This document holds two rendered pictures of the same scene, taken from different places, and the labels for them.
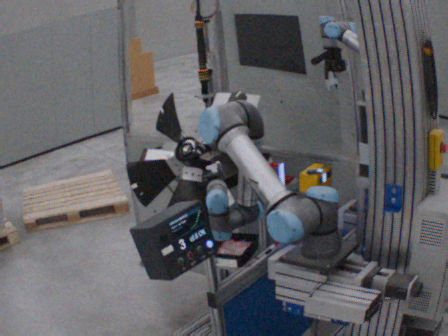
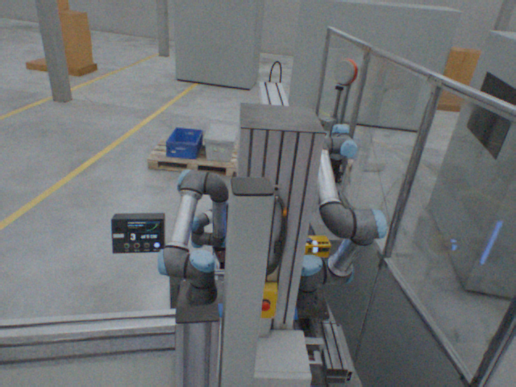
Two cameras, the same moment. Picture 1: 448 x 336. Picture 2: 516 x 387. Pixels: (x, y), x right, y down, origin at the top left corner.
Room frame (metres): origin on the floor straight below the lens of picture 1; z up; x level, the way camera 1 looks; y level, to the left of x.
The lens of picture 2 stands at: (0.83, -1.45, 2.42)
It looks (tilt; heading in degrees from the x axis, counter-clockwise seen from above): 29 degrees down; 42
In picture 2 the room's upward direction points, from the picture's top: 6 degrees clockwise
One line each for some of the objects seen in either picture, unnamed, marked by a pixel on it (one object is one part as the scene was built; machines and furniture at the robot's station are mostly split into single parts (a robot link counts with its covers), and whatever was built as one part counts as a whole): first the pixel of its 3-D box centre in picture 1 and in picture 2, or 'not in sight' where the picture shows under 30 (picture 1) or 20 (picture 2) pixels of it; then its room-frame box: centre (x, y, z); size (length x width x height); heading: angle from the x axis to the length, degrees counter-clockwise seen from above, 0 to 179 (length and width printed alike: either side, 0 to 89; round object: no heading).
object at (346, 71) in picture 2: (204, 6); (346, 72); (3.23, 0.03, 1.88); 0.16 x 0.07 x 0.16; 88
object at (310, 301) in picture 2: not in sight; (304, 290); (2.13, -0.65, 1.09); 0.15 x 0.15 x 0.10
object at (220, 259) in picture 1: (232, 250); (232, 255); (2.26, 0.00, 0.85); 0.22 x 0.17 x 0.07; 157
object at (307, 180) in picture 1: (316, 179); (314, 247); (2.53, -0.41, 1.02); 0.16 x 0.10 x 0.11; 143
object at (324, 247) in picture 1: (322, 237); (201, 286); (1.77, -0.31, 1.09); 0.15 x 0.15 x 0.10
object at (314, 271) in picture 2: not in sight; (309, 271); (2.13, -0.66, 1.20); 0.13 x 0.12 x 0.14; 142
